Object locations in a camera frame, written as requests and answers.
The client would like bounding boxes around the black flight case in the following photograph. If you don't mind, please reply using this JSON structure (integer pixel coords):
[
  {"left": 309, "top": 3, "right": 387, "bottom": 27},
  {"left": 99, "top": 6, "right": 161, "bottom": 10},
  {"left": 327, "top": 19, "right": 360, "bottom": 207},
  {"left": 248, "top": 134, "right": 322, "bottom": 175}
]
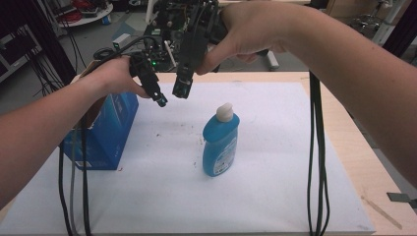
[{"left": 0, "top": 23, "right": 43, "bottom": 83}]

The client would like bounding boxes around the white table mat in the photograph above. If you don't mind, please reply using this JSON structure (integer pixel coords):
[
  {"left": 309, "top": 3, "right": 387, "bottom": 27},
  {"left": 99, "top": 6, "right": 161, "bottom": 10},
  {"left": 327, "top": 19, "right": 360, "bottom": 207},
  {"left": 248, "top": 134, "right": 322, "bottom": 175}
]
[{"left": 0, "top": 81, "right": 377, "bottom": 236}]

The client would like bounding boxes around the white metal stand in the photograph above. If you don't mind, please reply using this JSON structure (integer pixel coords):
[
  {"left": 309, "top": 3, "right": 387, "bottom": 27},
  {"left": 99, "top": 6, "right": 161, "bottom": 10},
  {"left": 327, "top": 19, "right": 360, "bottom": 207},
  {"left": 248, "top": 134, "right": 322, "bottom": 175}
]
[{"left": 371, "top": 0, "right": 411, "bottom": 46}]

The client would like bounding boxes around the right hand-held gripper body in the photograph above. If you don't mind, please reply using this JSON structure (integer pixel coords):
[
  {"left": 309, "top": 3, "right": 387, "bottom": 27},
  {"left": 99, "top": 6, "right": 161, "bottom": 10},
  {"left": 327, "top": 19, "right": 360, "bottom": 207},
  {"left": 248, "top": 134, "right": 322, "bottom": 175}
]
[{"left": 144, "top": 0, "right": 229, "bottom": 46}]

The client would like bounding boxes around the black hanging cable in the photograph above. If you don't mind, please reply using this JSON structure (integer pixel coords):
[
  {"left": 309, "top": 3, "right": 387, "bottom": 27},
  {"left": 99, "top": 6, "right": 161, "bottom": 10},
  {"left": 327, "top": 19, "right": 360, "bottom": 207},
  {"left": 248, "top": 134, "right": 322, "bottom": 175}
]
[
  {"left": 314, "top": 97, "right": 331, "bottom": 236},
  {"left": 306, "top": 71, "right": 320, "bottom": 236}
]

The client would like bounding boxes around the round white table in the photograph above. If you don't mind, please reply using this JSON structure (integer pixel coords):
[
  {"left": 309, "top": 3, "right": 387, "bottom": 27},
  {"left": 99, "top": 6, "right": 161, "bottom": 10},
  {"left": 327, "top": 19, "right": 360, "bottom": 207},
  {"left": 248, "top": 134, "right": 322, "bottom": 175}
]
[{"left": 57, "top": 0, "right": 115, "bottom": 29}]

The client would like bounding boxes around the black computer tower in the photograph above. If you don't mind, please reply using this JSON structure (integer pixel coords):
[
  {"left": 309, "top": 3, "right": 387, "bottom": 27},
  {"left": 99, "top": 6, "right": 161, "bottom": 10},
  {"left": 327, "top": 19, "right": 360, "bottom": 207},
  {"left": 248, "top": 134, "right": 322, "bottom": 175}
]
[{"left": 143, "top": 23, "right": 166, "bottom": 45}]

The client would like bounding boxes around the red cable bundle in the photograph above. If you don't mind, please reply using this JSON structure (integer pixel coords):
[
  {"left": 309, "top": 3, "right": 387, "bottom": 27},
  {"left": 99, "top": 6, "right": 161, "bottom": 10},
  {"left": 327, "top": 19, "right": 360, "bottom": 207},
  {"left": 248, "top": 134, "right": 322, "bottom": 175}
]
[{"left": 58, "top": 0, "right": 92, "bottom": 24}]

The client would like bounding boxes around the person's left hand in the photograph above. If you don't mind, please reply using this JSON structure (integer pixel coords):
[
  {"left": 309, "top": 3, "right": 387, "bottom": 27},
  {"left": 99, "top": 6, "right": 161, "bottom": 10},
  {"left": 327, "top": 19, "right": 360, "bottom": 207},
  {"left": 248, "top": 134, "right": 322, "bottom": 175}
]
[{"left": 77, "top": 55, "right": 151, "bottom": 99}]

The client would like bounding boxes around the grey tape piece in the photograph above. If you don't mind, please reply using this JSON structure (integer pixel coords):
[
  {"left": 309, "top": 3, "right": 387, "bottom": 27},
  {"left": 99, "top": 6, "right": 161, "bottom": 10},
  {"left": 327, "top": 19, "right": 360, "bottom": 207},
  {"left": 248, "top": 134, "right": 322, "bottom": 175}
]
[{"left": 386, "top": 192, "right": 413, "bottom": 204}]

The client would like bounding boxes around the person's right hand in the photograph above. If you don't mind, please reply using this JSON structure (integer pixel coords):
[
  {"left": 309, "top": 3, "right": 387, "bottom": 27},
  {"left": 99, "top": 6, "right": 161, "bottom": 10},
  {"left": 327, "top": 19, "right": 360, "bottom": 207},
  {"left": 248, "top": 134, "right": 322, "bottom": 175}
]
[{"left": 196, "top": 1, "right": 307, "bottom": 77}]

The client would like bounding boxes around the pale tape strip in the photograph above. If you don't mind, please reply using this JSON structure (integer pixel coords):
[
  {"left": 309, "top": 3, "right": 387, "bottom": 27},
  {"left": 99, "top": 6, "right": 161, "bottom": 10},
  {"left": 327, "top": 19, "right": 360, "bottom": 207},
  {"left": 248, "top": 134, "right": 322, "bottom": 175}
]
[{"left": 360, "top": 195, "right": 404, "bottom": 231}]

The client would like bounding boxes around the blue bottle with white cap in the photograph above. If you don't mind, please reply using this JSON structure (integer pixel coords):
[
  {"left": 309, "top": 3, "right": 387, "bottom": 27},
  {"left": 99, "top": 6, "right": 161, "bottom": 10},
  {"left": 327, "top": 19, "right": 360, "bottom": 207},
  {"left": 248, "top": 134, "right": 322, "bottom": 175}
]
[{"left": 202, "top": 102, "right": 241, "bottom": 178}]

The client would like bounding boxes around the bundle of black floor cables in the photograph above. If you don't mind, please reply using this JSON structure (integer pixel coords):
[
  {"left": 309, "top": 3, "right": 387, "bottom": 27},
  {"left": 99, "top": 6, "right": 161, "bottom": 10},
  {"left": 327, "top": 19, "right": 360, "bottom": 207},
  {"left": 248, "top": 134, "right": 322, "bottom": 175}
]
[{"left": 29, "top": 53, "right": 66, "bottom": 98}]

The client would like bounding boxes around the thin black cable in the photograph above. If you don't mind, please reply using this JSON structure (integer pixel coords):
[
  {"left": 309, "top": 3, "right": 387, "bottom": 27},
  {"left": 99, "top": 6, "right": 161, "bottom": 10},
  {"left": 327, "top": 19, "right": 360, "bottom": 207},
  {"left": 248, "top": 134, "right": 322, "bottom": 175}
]
[{"left": 57, "top": 141, "right": 74, "bottom": 236}]

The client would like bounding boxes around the coiled black floor cable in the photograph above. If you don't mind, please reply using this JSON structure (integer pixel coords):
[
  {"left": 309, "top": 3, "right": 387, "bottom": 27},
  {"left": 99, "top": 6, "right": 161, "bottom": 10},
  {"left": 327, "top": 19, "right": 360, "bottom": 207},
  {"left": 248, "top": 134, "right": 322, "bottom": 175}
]
[{"left": 92, "top": 46, "right": 115, "bottom": 61}]

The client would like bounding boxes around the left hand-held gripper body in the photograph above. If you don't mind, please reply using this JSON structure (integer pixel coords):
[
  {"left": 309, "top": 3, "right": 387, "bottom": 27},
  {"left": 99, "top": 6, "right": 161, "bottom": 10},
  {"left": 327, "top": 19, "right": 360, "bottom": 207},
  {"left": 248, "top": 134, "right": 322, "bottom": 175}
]
[{"left": 128, "top": 38, "right": 178, "bottom": 74}]

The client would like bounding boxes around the blue cardboard box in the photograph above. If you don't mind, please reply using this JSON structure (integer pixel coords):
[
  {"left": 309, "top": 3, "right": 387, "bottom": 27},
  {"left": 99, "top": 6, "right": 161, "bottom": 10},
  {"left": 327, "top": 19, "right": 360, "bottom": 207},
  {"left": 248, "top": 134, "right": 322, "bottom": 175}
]
[{"left": 60, "top": 58, "right": 141, "bottom": 171}]

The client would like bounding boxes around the white power adapter box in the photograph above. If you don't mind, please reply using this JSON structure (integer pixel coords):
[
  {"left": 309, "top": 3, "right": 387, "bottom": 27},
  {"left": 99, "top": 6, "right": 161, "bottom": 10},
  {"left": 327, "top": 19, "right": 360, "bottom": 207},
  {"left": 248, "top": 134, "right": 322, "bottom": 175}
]
[{"left": 112, "top": 32, "right": 132, "bottom": 51}]

